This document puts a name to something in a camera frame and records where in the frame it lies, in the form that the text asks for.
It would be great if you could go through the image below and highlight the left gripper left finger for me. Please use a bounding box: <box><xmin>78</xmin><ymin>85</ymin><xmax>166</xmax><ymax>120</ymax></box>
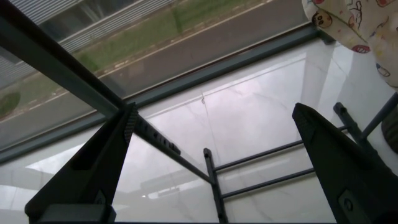
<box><xmin>24</xmin><ymin>102</ymin><xmax>139</xmax><ymax>222</ymax></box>

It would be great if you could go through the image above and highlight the window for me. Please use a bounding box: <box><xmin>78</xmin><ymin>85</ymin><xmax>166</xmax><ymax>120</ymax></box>
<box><xmin>0</xmin><ymin>0</ymin><xmax>336</xmax><ymax>164</ymax></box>

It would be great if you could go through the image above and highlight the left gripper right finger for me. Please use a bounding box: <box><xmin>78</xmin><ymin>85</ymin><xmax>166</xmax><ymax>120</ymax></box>
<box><xmin>292</xmin><ymin>102</ymin><xmax>398</xmax><ymax>222</ymax></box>

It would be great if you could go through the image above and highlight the black clothes rack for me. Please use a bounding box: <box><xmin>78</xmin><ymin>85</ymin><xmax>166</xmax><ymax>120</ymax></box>
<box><xmin>0</xmin><ymin>0</ymin><xmax>398</xmax><ymax>222</ymax></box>

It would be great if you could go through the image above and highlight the cream printed garment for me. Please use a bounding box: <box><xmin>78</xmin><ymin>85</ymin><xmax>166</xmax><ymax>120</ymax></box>
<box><xmin>301</xmin><ymin>0</ymin><xmax>398</xmax><ymax>91</ymax></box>

